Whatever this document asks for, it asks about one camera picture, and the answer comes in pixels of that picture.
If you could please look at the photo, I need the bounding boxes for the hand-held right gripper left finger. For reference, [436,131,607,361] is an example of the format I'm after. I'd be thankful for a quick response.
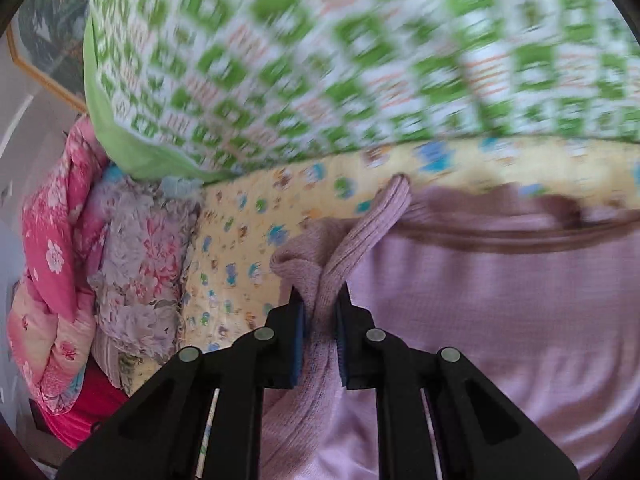
[55,294,307,480]

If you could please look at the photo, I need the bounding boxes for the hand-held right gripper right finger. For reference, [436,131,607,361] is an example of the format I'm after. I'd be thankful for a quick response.
[335,282,581,480]

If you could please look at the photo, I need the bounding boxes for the purple knit sweater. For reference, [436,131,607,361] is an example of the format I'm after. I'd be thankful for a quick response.
[260,173,640,480]

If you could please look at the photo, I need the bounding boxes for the yellow cartoon print bedsheet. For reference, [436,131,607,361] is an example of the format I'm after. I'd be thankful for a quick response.
[118,139,640,480]

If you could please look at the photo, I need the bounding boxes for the pale floral blanket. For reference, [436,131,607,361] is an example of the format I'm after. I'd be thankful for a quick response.
[88,165,207,391]

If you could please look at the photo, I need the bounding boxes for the pink floral quilt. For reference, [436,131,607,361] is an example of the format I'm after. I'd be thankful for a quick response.
[7,115,132,450]

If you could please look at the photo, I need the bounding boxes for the green checkered quilt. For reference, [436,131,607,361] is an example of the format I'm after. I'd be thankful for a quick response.
[82,0,640,184]

